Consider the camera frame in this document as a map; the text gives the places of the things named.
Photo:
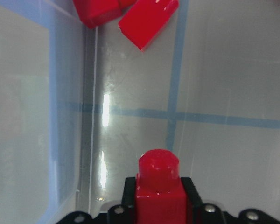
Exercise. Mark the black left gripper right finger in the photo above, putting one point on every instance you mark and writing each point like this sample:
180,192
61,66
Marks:
193,198

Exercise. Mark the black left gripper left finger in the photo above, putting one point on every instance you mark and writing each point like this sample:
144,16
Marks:
128,197

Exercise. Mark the red block with stud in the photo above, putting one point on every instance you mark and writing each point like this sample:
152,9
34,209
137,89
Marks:
160,197

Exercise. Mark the clear plastic storage box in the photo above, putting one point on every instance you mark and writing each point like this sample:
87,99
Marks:
79,106

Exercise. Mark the red block tilted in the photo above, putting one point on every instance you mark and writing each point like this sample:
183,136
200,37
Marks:
145,20

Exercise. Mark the red block upper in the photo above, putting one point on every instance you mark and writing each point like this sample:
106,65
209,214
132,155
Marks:
93,13

